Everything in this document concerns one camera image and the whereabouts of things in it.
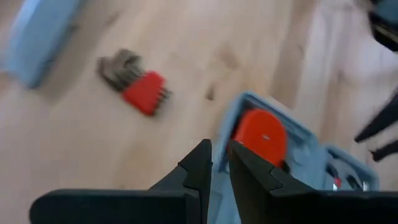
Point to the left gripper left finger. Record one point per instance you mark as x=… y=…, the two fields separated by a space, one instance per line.
x=140 y=208

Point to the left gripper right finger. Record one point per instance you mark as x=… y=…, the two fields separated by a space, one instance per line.
x=311 y=208

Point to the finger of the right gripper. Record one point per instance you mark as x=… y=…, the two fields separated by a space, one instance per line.
x=385 y=119
x=388 y=151

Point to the grey plastic tool case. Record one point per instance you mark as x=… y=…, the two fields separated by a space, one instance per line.
x=304 y=155

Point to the red tape measure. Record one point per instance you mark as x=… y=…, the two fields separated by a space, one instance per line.
x=261 y=137

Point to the red hex key set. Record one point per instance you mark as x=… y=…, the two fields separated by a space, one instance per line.
x=143 y=91

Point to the grey utility knife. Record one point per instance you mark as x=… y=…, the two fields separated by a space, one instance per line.
x=40 y=40

